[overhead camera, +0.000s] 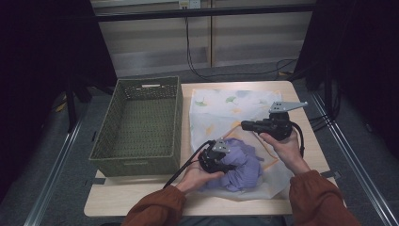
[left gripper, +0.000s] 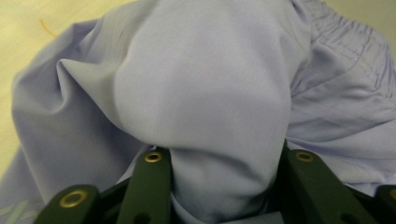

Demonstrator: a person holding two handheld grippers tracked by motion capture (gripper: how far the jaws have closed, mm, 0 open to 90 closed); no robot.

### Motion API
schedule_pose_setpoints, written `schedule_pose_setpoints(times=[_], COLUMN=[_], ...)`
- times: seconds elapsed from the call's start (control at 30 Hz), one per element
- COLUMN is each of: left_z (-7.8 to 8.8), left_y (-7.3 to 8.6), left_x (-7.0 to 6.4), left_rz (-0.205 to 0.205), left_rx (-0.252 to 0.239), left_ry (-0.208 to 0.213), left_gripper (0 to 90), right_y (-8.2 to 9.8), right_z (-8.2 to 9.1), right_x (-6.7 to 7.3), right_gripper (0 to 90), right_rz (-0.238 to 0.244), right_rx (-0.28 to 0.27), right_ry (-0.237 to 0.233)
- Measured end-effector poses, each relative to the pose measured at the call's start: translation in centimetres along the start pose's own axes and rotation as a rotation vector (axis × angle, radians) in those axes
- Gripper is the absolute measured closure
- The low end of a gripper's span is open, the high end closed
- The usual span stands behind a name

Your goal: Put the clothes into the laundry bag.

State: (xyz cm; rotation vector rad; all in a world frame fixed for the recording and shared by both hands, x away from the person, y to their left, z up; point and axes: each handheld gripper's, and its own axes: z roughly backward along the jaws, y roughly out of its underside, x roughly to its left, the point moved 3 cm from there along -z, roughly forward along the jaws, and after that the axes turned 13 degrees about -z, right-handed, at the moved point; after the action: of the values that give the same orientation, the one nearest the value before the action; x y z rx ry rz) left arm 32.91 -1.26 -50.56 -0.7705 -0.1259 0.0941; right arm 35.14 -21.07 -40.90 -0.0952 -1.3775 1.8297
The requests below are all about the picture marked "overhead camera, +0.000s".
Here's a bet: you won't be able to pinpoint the right hand-held gripper cable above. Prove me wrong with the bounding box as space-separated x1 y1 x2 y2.
290 121 306 158

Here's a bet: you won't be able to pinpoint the white leaf-print laundry bag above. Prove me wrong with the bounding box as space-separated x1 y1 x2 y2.
188 89 295 202

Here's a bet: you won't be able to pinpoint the black horizontal bar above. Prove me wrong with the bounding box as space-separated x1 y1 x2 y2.
93 4 316 23

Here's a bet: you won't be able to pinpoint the black metal stand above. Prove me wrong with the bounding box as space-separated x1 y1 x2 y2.
64 74 92 134

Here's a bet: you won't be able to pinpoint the purple cloth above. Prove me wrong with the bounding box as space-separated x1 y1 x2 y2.
200 137 264 193

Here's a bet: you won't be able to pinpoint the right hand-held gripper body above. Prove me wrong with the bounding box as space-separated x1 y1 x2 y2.
263 101 310 141

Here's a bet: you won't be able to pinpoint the green woven basket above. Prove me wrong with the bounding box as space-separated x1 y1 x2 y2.
88 75 184 178

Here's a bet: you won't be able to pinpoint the metal floor rail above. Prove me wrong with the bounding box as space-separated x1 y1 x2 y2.
310 91 399 226
23 119 84 226

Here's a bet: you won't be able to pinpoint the black curtain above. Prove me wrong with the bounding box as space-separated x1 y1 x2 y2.
0 0 119 202
293 0 399 152

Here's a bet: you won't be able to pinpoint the person's left hand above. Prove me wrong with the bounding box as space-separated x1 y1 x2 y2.
175 156 226 196

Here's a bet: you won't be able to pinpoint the black wall cable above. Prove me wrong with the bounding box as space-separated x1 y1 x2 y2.
184 16 299 81

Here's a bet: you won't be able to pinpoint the white wall socket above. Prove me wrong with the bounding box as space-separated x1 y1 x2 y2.
178 0 202 10

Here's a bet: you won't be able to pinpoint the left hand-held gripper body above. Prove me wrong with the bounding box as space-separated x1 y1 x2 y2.
197 139 231 174

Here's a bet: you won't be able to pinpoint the person's right hand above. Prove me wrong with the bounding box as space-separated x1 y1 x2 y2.
258 129 311 176

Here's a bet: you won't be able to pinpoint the black table bracket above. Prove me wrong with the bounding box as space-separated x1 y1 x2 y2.
319 169 342 180

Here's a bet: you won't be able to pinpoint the black floor cables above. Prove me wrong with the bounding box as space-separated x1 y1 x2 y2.
308 111 342 134

